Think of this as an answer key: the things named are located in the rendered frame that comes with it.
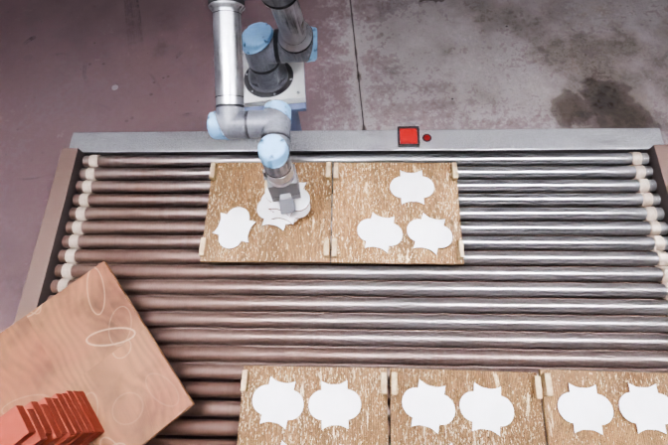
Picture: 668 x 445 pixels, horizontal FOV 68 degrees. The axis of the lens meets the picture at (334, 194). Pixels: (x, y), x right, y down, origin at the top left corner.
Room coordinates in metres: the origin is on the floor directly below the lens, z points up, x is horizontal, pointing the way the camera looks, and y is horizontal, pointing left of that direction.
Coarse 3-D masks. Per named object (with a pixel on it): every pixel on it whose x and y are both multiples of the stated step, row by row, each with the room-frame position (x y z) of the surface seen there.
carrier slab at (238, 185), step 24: (240, 168) 0.79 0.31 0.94; (312, 168) 0.76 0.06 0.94; (216, 192) 0.71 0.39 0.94; (240, 192) 0.70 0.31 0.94; (264, 192) 0.69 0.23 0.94; (312, 192) 0.67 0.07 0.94; (216, 216) 0.63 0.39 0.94; (312, 216) 0.59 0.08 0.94; (216, 240) 0.54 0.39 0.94; (264, 240) 0.52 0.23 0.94; (288, 240) 0.51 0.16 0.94; (312, 240) 0.51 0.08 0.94
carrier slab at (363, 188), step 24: (360, 168) 0.74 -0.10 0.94; (384, 168) 0.73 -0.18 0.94; (408, 168) 0.72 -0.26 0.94; (432, 168) 0.71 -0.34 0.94; (336, 192) 0.67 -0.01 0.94; (360, 192) 0.66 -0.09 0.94; (384, 192) 0.65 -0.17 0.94; (456, 192) 0.62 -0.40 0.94; (336, 216) 0.58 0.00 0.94; (360, 216) 0.57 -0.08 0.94; (384, 216) 0.56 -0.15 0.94; (408, 216) 0.55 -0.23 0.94; (432, 216) 0.55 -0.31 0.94; (456, 216) 0.54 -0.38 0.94; (360, 240) 0.49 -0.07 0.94; (408, 240) 0.47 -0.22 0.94; (456, 240) 0.45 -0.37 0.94; (456, 264) 0.38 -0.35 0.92
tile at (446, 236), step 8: (424, 216) 0.55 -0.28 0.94; (416, 224) 0.52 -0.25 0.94; (424, 224) 0.52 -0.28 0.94; (432, 224) 0.51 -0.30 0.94; (440, 224) 0.51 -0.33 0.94; (408, 232) 0.49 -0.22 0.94; (416, 232) 0.49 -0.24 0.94; (424, 232) 0.49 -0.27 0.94; (432, 232) 0.49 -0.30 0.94; (440, 232) 0.48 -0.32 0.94; (448, 232) 0.48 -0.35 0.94; (416, 240) 0.47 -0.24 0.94; (424, 240) 0.46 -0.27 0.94; (432, 240) 0.46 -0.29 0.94; (440, 240) 0.46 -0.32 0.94; (448, 240) 0.45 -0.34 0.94; (424, 248) 0.44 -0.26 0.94; (432, 248) 0.43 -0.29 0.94
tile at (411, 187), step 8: (408, 176) 0.69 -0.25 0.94; (416, 176) 0.69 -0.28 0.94; (392, 184) 0.67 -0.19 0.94; (400, 184) 0.67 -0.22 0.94; (408, 184) 0.66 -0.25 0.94; (416, 184) 0.66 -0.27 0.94; (424, 184) 0.66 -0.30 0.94; (432, 184) 0.65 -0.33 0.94; (392, 192) 0.64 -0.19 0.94; (400, 192) 0.64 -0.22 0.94; (408, 192) 0.63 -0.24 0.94; (416, 192) 0.63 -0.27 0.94; (424, 192) 0.63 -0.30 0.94; (432, 192) 0.62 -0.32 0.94; (408, 200) 0.61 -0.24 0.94; (416, 200) 0.60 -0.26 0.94
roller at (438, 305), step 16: (144, 304) 0.36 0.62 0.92; (160, 304) 0.36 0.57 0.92; (176, 304) 0.35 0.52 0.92; (192, 304) 0.35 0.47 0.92; (208, 304) 0.34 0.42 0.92; (224, 304) 0.34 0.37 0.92; (240, 304) 0.33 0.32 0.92; (256, 304) 0.33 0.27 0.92; (272, 304) 0.32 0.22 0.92; (288, 304) 0.32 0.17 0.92; (304, 304) 0.31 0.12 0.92; (320, 304) 0.31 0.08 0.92; (336, 304) 0.30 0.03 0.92; (352, 304) 0.30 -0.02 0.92; (368, 304) 0.29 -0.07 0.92; (384, 304) 0.29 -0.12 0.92; (400, 304) 0.28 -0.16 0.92; (416, 304) 0.28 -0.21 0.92; (432, 304) 0.27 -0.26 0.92; (448, 304) 0.26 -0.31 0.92; (464, 304) 0.26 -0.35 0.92; (480, 304) 0.25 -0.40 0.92; (496, 304) 0.25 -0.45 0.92; (512, 304) 0.24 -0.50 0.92; (528, 304) 0.24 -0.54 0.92; (544, 304) 0.23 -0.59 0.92; (560, 304) 0.23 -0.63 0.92; (576, 304) 0.22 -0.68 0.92; (592, 304) 0.22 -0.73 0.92; (608, 304) 0.21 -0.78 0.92; (624, 304) 0.21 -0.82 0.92; (640, 304) 0.20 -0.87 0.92; (656, 304) 0.20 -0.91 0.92
